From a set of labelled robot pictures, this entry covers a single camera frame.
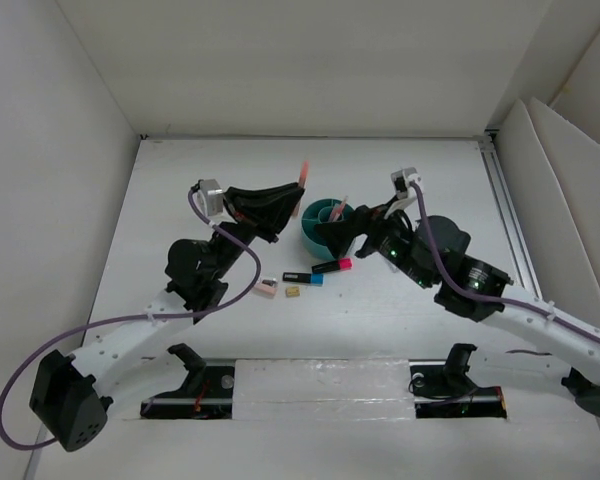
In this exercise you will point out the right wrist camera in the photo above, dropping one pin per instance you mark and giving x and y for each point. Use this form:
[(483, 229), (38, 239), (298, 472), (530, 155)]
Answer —
[(405, 194)]

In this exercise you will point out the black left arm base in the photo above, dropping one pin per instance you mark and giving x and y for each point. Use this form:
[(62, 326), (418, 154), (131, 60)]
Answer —
[(205, 392)]

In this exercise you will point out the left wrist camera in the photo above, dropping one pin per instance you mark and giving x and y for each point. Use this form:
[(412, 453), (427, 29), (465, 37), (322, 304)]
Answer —
[(209, 197)]

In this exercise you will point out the purple translucent pen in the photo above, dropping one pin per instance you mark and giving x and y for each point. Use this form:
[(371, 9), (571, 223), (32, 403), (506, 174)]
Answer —
[(334, 213)]

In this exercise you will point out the red translucent pen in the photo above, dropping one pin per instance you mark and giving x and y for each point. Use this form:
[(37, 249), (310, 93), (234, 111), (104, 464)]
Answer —
[(342, 205)]

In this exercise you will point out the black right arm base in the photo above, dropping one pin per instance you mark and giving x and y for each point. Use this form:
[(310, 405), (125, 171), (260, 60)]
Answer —
[(442, 389)]

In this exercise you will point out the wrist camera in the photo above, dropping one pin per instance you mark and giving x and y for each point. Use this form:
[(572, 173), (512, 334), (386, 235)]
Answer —
[(209, 197), (405, 194)]

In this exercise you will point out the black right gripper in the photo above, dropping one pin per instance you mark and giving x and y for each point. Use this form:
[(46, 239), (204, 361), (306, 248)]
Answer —
[(365, 219)]

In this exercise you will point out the pink capped black highlighter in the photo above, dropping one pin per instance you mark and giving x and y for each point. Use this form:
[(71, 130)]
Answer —
[(332, 266)]

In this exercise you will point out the yellow eraser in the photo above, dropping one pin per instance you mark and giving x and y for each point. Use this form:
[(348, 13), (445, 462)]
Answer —
[(292, 292)]

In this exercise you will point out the brown translucent pen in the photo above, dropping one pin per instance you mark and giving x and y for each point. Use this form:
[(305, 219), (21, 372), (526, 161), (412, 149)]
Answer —
[(303, 174)]

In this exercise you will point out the white foam boards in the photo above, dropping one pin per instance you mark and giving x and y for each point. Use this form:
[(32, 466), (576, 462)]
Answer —
[(552, 171)]

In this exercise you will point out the aluminium rail right side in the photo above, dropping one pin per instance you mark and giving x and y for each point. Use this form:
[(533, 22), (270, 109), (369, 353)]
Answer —
[(524, 271)]

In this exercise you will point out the pink white mini stapler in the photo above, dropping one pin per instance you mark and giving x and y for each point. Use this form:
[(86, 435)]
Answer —
[(267, 287)]

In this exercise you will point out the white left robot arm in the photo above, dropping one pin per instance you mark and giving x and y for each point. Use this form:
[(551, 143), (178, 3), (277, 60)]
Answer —
[(73, 393)]

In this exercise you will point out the blue capped black highlighter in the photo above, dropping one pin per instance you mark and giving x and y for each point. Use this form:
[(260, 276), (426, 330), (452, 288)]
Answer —
[(303, 278)]

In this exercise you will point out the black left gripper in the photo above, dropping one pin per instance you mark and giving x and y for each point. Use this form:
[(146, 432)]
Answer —
[(261, 213)]

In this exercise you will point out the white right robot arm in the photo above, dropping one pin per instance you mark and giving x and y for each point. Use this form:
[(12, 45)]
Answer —
[(432, 254)]

